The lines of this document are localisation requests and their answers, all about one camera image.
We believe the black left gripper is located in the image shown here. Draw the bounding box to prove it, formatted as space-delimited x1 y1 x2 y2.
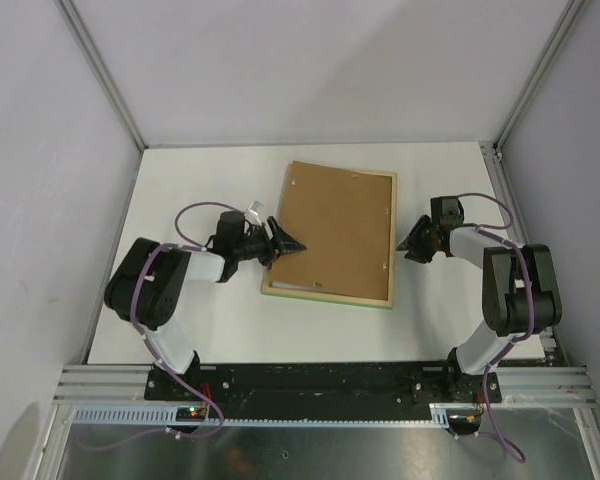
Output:
233 216 305 269

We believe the printed photo of two people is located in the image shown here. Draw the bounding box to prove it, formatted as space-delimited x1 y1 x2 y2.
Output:
270 282 322 292

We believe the brown cardboard backing board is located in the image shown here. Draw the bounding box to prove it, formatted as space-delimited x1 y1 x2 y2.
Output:
267 159 395 303

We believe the green wooden photo frame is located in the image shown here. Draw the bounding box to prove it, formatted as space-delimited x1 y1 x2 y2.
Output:
259 169 399 311

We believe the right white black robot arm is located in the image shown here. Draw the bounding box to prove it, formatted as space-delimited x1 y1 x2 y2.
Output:
397 193 562 401

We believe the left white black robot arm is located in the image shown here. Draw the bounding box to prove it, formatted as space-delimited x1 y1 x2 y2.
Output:
104 209 307 400

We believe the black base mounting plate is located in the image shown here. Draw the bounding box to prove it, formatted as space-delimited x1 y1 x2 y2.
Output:
144 361 502 420

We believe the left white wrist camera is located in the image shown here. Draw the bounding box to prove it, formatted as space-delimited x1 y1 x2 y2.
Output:
244 201 263 226

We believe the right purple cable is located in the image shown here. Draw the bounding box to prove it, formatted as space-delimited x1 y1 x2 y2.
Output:
457 192 536 462

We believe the purple cable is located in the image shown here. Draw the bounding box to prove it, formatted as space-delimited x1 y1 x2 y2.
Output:
74 201 226 451
457 192 536 462

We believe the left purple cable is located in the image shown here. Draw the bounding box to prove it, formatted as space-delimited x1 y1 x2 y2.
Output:
74 201 226 451

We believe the white slotted cable duct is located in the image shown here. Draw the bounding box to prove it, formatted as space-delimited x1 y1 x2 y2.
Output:
72 404 479 429

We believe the right aluminium corner post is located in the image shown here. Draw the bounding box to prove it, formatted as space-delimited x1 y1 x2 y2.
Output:
492 0 590 151

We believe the aluminium corner post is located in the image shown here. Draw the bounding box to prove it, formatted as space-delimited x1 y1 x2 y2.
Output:
492 0 590 151
55 0 147 152

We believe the left aluminium corner post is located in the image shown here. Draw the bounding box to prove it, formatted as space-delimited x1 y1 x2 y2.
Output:
55 0 147 152

